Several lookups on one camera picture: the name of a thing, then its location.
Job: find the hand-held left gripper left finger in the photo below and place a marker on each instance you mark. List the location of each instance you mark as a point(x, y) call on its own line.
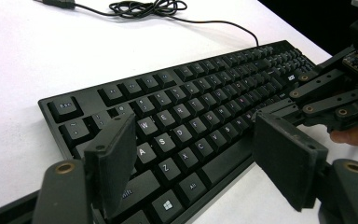
point(112, 161)

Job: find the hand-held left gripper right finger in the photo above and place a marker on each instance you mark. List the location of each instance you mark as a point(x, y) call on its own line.
point(289, 161)

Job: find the black computer keyboard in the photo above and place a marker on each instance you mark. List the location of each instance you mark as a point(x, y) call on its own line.
point(180, 102)

